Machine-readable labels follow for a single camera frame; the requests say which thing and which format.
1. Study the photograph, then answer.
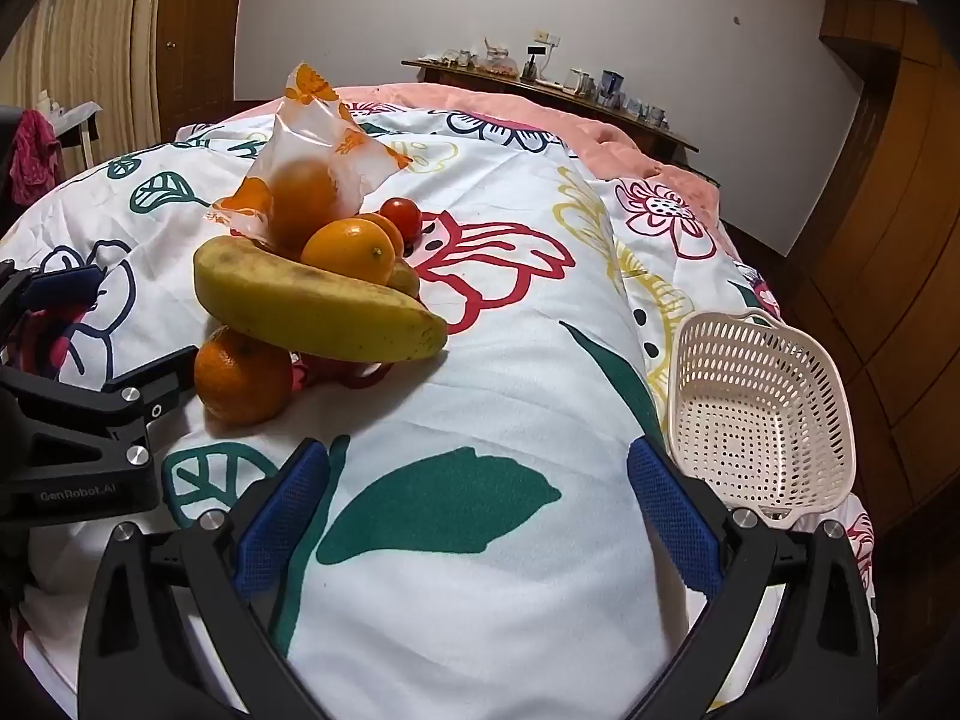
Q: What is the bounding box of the white blue mug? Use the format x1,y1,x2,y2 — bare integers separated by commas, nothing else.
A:
626,97,672,128

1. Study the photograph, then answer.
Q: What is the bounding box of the wooden wardrobe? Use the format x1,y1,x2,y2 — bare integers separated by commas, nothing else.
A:
780,0,960,541

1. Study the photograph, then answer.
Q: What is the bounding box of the small green fruit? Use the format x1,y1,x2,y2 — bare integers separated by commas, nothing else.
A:
386,259,422,299

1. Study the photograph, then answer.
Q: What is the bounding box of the white perforated plastic basket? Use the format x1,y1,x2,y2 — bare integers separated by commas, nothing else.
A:
667,309,857,527

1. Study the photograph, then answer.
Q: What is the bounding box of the wooden door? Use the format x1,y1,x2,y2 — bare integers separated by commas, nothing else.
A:
154,0,248,147

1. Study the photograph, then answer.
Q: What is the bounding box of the red tomato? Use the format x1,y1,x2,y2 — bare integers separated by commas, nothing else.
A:
379,196,423,245

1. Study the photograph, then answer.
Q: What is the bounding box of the large plastic-wrapped orange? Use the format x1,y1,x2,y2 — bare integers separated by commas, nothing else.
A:
255,62,415,252

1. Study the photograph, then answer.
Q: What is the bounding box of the yellow-orange round orange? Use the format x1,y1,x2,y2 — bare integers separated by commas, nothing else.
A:
301,217,396,287

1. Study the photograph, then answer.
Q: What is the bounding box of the white floral printed blanket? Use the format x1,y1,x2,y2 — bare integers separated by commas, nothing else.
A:
0,101,878,720

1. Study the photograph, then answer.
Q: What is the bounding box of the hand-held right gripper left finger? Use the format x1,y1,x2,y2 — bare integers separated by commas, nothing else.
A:
79,436,331,720

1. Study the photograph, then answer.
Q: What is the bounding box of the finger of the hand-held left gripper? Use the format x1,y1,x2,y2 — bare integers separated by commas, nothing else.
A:
0,261,107,346
0,343,201,430

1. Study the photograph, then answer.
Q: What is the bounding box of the dark orange tangerine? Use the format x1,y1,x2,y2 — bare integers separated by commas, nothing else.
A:
193,326,293,426

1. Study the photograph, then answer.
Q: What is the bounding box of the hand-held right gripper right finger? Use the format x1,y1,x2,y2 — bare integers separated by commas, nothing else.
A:
626,435,878,720

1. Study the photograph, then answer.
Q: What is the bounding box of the wooden sideboard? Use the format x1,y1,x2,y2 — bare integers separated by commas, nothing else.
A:
401,56,721,188

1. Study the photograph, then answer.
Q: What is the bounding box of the pink cloth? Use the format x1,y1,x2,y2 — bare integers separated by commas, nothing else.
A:
9,109,65,207

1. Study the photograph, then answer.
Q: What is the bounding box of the small plastic-wrapped orange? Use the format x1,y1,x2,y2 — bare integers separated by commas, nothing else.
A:
204,175,275,245

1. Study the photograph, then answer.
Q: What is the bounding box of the yellow banana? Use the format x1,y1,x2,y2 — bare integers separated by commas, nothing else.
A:
193,235,449,363

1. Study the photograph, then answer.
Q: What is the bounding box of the beige curtain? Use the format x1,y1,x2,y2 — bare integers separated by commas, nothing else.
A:
0,0,162,188

